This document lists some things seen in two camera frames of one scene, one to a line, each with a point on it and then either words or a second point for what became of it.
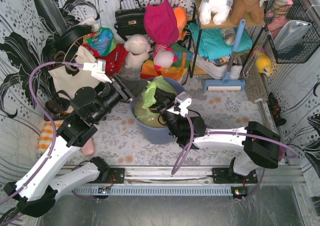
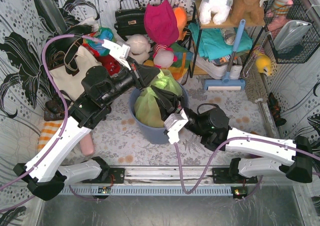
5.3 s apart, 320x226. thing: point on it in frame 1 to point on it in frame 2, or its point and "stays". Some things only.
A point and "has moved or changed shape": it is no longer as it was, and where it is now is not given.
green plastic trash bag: [148, 99] has moved or changed shape
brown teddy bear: [247, 5] stays
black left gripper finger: [130, 89] to [143, 75]
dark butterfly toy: [275, 108] stays
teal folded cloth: [213, 45] stays
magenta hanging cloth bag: [161, 23] stays
